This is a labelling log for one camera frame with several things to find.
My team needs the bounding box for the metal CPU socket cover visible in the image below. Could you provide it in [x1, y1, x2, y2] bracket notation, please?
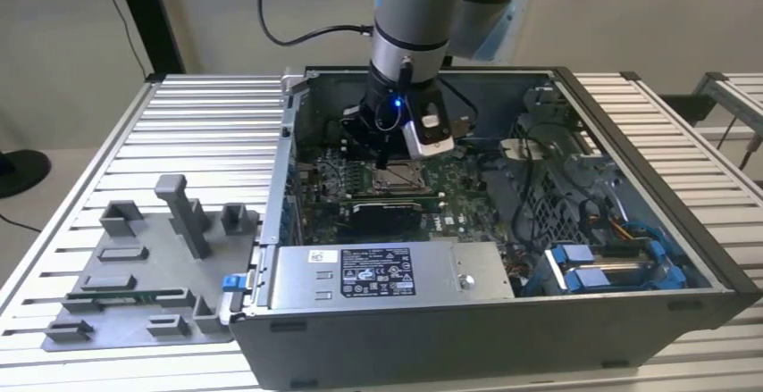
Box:
[363, 159, 428, 195]

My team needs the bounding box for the CPU socket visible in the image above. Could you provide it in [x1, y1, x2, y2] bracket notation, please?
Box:
[360, 158, 431, 196]

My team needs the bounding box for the green RAM stick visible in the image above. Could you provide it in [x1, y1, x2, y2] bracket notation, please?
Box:
[343, 189, 447, 202]
[64, 288, 185, 304]

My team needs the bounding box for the black graphics card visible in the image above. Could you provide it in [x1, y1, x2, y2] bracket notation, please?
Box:
[336, 199, 446, 238]

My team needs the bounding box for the green motherboard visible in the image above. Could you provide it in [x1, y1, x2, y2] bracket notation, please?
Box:
[293, 135, 519, 250]

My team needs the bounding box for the grey metal disk bay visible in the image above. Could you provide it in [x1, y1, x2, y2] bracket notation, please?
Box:
[480, 137, 633, 250]

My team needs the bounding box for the silver power supply unit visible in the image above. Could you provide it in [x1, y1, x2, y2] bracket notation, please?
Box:
[265, 242, 517, 313]

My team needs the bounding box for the hard disk in blue carrier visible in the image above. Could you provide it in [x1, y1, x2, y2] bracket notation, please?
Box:
[547, 238, 669, 272]
[562, 257, 686, 295]

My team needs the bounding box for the blue case latch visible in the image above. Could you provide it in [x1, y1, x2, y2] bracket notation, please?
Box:
[217, 273, 247, 296]

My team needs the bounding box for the black PC case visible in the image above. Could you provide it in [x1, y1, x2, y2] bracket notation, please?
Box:
[228, 65, 753, 391]

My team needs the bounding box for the grey parts rack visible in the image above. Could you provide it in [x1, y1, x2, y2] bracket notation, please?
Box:
[40, 174, 263, 353]

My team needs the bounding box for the aluminium slat side table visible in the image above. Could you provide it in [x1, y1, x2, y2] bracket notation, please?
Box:
[657, 71, 763, 179]

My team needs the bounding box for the black monitor stand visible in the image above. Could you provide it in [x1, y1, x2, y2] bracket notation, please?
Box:
[0, 149, 52, 200]

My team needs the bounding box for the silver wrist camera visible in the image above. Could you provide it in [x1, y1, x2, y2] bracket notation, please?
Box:
[337, 104, 366, 137]

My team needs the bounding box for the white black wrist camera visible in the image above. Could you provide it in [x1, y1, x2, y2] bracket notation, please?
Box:
[399, 89, 458, 160]

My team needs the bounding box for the black vertical post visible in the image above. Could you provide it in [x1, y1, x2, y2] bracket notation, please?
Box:
[110, 0, 186, 76]

